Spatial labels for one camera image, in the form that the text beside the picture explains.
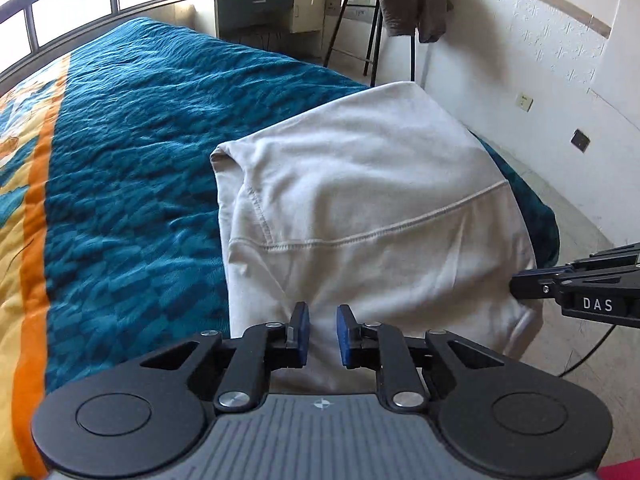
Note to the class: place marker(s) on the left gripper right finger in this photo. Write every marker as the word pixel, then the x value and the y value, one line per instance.
pixel 394 358

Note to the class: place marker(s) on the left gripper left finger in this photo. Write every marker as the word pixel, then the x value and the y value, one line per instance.
pixel 247 362

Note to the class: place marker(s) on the white t-shirt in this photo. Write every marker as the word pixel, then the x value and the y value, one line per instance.
pixel 381 201

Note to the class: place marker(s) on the orange and teal blanket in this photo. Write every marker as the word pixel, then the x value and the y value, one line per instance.
pixel 109 226

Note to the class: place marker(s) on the white vanity desk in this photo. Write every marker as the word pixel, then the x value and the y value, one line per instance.
pixel 294 27

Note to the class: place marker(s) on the black metal stool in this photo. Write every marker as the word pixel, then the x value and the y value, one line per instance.
pixel 357 45

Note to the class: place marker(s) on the wall socket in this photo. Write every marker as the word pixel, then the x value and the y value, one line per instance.
pixel 524 102

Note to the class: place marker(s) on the large window frame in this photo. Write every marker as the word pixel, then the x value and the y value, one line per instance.
pixel 65 15

